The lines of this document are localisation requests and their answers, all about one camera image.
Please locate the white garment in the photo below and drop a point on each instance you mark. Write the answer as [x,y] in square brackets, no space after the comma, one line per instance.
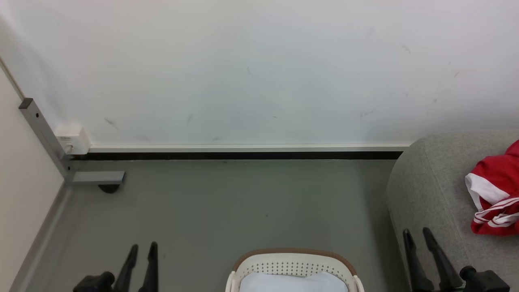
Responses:
[292,283]

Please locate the black frame foot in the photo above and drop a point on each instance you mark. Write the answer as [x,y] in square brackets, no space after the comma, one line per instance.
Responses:
[109,188]

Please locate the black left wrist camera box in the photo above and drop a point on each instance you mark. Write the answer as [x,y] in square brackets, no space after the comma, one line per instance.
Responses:
[94,283]

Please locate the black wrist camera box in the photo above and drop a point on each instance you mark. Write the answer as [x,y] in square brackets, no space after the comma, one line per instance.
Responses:
[484,280]
[94,283]

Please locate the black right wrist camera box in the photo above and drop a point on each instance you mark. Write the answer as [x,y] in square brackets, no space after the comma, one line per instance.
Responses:
[484,280]

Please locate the white wall socket box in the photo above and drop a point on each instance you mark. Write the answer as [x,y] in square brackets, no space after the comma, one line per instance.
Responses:
[73,140]

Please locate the red jacket with white stripes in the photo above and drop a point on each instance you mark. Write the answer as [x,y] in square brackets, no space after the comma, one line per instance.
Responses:
[496,190]

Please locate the white perforated laundry basket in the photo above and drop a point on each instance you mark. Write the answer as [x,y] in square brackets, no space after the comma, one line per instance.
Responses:
[292,263]

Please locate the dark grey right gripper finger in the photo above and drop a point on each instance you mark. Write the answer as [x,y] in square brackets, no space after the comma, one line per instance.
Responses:
[415,267]
[444,263]

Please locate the white and black baseboard strip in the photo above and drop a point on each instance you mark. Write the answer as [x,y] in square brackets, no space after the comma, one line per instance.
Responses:
[243,151]

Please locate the grey fabric sofa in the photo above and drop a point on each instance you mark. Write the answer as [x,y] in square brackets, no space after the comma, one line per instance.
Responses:
[429,190]

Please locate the grey metal frame post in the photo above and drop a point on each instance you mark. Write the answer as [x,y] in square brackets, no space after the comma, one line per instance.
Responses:
[44,134]

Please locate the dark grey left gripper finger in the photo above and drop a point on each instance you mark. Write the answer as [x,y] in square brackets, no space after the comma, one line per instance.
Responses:
[151,269]
[126,269]

